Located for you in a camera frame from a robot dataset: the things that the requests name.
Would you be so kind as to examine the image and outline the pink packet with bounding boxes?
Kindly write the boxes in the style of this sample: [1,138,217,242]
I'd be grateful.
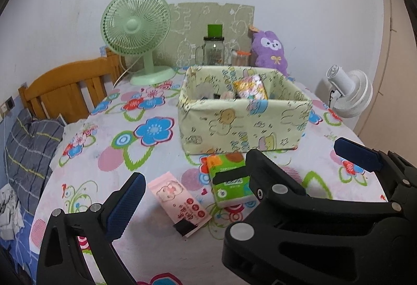
[147,171,210,238]

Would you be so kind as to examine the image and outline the green tissue pack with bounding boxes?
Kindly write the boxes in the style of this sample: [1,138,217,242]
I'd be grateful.
[206,155,261,207]

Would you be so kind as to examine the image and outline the white fan cable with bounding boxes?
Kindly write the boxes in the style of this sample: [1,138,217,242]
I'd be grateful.
[112,55,134,88]

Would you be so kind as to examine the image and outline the wall power socket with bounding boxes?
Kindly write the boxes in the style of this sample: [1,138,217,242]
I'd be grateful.
[0,96,16,116]

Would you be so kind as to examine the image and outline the white floor fan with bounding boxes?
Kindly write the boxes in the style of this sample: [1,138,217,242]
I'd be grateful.
[326,65,374,116]

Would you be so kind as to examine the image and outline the grey socks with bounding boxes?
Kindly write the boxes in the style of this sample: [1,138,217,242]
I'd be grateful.
[200,90,235,101]

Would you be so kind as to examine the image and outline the glass jar mug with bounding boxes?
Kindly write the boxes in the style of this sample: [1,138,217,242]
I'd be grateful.
[195,36,227,67]

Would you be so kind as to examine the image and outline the yellow cartoon packet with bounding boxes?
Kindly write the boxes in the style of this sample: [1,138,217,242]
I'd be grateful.
[233,75,268,100]

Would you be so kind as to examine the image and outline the green printed board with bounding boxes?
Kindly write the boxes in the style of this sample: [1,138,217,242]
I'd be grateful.
[155,2,255,67]

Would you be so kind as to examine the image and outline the grey plaid quilt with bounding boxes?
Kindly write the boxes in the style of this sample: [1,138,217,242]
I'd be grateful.
[3,108,65,217]

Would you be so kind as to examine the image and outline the yellow printed fabric storage box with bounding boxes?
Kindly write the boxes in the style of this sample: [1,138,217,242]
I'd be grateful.
[177,65,313,155]

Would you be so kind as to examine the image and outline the cotton swab jar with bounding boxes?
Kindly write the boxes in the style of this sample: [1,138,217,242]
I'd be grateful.
[231,49,251,67]

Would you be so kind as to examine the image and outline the blue bed sheet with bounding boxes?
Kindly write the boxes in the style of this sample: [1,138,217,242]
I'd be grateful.
[0,109,41,285]

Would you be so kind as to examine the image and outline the purple bunny plush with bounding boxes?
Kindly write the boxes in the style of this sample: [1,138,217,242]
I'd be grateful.
[248,24,289,76]

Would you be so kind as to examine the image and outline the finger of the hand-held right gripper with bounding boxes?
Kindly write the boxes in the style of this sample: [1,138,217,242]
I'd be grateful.
[222,149,402,285]
[334,138,417,207]

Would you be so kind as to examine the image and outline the beige wooden door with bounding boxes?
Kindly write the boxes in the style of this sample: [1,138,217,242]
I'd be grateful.
[355,0,417,142]

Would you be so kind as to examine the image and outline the white crumpled cloth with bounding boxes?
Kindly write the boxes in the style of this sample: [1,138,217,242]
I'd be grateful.
[0,184,25,241]

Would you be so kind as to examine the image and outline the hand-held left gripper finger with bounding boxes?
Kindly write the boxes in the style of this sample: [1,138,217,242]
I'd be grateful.
[36,172,146,285]

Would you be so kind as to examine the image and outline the green desk fan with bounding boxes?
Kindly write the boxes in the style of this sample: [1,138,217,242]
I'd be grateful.
[100,0,176,86]

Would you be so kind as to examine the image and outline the floral tablecloth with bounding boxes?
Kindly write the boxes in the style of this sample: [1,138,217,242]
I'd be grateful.
[29,65,395,285]

